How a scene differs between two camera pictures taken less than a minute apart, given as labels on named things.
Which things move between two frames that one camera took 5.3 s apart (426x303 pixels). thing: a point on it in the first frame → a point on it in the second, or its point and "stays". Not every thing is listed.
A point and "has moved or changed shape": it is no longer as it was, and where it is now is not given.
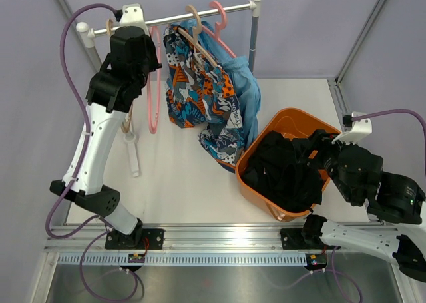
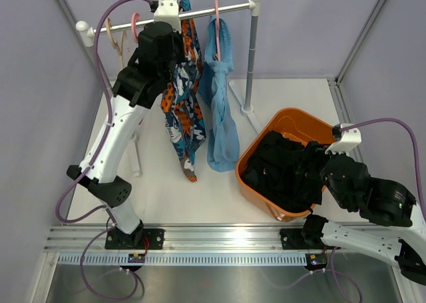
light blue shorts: (246, 86) → (215, 88)
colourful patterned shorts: (202, 91) → (182, 98)
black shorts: (275, 174) stays
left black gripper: (148, 46) → (177, 37)
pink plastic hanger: (153, 128) has moved or changed shape
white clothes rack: (84, 31) stays
